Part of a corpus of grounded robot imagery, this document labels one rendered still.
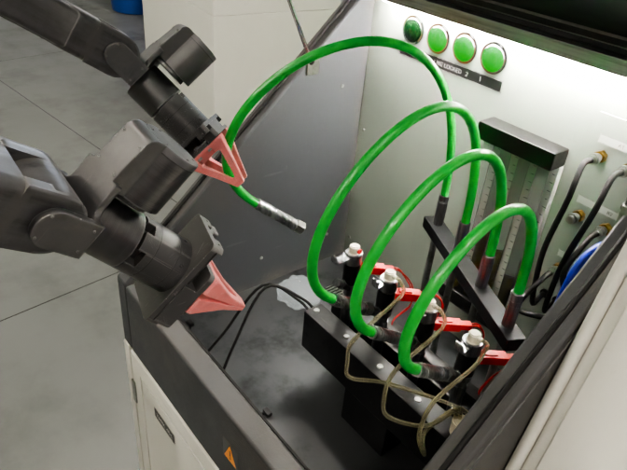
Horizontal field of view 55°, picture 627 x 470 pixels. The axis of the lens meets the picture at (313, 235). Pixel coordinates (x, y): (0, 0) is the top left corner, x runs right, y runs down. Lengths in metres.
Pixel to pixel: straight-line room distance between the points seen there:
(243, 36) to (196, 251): 3.17
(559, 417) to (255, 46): 3.23
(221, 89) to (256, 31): 0.39
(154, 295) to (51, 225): 0.16
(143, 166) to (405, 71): 0.75
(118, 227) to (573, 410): 0.54
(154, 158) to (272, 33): 3.30
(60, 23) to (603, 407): 0.79
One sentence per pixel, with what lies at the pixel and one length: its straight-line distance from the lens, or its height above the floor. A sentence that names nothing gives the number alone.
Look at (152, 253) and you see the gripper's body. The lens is 0.57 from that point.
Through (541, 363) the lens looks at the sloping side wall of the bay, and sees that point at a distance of 0.76.
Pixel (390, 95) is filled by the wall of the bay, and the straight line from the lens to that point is 1.23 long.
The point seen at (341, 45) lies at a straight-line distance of 0.88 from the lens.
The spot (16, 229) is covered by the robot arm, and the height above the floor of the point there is 1.39.
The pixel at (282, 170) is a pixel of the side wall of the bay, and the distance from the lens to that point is 1.21.
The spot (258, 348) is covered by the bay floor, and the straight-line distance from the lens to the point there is 1.18.
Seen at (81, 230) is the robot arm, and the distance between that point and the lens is 0.51.
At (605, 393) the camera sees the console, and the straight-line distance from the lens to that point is 0.76.
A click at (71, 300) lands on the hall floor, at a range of 2.69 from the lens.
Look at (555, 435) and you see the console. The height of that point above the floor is 1.08.
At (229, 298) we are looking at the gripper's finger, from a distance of 0.63.
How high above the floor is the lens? 1.65
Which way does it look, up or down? 33 degrees down
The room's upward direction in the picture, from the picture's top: 5 degrees clockwise
